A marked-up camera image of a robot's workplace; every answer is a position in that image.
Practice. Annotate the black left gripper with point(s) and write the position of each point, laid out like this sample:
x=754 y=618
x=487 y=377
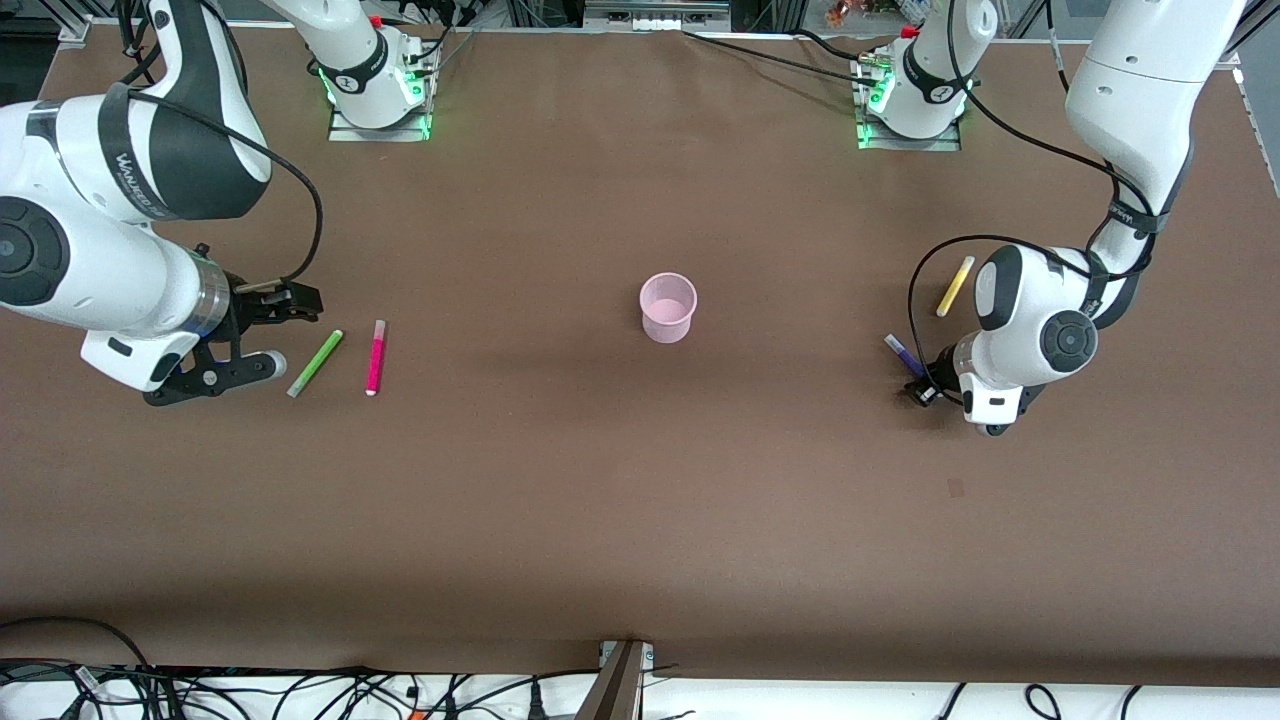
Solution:
x=940 y=369

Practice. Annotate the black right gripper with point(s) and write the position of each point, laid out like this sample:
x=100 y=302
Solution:
x=247 y=307

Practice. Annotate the purple pen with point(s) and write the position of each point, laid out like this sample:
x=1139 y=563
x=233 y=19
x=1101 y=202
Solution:
x=903 y=353

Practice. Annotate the pink pen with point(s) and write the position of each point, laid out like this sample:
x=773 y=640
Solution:
x=375 y=360

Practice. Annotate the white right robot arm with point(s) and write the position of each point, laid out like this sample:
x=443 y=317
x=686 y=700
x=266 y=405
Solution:
x=100 y=270

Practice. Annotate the pink cup holder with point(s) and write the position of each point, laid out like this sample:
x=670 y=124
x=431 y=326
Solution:
x=667 y=318

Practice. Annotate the green pen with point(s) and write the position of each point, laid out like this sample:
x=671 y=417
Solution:
x=315 y=364

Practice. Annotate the yellow pen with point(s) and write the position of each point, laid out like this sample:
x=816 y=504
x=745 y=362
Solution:
x=955 y=287

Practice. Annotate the aluminium corner profile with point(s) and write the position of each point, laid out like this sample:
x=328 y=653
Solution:
x=76 y=30
x=1236 y=60

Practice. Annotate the small orange object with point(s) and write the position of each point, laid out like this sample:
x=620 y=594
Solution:
x=837 y=12

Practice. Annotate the white power strip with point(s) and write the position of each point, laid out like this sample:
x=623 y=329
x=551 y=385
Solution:
x=655 y=20

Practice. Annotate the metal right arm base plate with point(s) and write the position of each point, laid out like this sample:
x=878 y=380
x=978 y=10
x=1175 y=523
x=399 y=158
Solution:
x=345 y=133

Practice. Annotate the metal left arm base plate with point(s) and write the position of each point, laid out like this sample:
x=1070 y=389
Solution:
x=905 y=144

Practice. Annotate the grey metal table bracket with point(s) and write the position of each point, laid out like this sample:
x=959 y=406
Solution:
x=615 y=685

